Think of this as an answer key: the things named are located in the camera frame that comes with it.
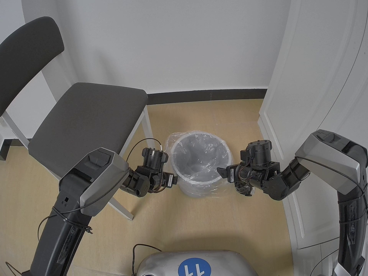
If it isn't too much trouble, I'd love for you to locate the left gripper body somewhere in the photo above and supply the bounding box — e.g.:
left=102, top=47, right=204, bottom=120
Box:
left=157, top=173, right=178, bottom=190

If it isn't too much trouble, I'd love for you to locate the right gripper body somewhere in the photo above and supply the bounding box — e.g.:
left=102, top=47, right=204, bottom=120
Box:
left=227, top=165, right=255, bottom=184

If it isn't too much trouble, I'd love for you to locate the black plastic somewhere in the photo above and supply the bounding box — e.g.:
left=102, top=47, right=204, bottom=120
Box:
left=234, top=181, right=255, bottom=197

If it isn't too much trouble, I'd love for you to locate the clear plastic bag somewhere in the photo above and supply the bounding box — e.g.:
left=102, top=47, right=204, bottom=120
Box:
left=164, top=130, right=239, bottom=198

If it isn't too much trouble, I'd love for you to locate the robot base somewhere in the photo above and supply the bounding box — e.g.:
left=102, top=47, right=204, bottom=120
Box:
left=138, top=250, right=255, bottom=276

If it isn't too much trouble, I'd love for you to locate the white trash bin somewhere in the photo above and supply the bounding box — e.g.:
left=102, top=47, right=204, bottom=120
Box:
left=172, top=131, right=233, bottom=198

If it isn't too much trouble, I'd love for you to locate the grey padded white chair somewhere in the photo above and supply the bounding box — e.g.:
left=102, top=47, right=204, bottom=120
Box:
left=0, top=17, right=157, bottom=221

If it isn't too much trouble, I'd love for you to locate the white wardrobe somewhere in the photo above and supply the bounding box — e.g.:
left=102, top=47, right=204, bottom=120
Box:
left=258, top=0, right=368, bottom=251

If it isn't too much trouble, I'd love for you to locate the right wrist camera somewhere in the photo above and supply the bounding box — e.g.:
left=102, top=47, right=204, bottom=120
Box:
left=239, top=148, right=251, bottom=166

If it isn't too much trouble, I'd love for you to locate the black cable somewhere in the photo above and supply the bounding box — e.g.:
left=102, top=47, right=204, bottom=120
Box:
left=132, top=244, right=163, bottom=275
left=37, top=138, right=163, bottom=241

